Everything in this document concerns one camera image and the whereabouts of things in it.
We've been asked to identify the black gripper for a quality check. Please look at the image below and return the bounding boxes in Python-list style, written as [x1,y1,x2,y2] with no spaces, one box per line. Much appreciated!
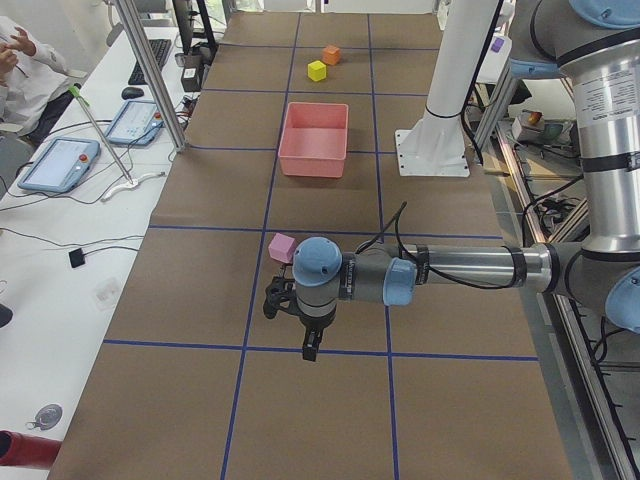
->
[297,300,336,361]

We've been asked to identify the pink foam block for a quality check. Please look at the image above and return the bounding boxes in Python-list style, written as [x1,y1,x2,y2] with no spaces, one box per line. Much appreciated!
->
[268,233,297,264]

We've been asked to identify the yellow foam block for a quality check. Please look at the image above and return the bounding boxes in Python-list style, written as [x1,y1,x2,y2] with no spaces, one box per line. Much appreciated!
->
[307,60,327,82]

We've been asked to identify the orange foam block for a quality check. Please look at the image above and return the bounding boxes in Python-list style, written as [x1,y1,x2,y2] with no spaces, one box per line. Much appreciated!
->
[321,45,341,66]

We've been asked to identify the pink plastic bin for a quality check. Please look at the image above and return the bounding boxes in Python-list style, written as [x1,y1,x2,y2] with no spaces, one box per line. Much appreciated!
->
[278,102,349,179]

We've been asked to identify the small black square device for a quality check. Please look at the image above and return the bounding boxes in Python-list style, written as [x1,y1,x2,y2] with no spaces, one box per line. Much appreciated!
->
[68,248,86,269]

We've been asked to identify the far blue teach pendant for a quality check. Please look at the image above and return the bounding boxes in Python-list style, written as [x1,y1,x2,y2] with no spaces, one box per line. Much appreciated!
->
[105,99,164,146]

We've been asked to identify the blue teach pendant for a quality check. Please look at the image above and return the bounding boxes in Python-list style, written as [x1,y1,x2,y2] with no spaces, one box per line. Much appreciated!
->
[105,99,164,146]
[18,137,101,193]

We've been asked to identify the black power adapter box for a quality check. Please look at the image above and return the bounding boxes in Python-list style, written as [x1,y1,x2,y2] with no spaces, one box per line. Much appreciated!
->
[181,55,204,92]

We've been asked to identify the near blue teach pendant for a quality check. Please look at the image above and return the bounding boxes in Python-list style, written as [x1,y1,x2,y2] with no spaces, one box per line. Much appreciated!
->
[18,137,101,193]

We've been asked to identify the black computer mouse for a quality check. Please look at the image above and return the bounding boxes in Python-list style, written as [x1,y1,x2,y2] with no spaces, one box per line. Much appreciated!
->
[121,86,145,100]

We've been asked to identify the red bottle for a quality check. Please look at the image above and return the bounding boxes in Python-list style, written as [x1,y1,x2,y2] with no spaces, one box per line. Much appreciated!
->
[1,430,62,470]

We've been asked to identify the black keyboard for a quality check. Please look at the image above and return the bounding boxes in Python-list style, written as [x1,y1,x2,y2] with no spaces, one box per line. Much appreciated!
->
[127,38,173,86]

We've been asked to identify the metal rod green tip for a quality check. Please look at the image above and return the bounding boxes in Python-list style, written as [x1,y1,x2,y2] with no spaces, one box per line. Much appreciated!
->
[68,86,134,188]

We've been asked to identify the person in white shirt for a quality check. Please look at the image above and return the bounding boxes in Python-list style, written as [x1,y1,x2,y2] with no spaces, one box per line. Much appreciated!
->
[1,16,73,145]

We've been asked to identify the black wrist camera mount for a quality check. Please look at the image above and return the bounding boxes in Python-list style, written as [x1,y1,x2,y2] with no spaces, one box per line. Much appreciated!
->
[263,276,300,320]

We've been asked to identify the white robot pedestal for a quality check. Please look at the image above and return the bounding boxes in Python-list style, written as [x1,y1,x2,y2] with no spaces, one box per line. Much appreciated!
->
[395,0,502,178]

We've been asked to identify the aluminium frame post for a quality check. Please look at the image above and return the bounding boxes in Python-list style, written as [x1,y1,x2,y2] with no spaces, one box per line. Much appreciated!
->
[114,0,186,153]

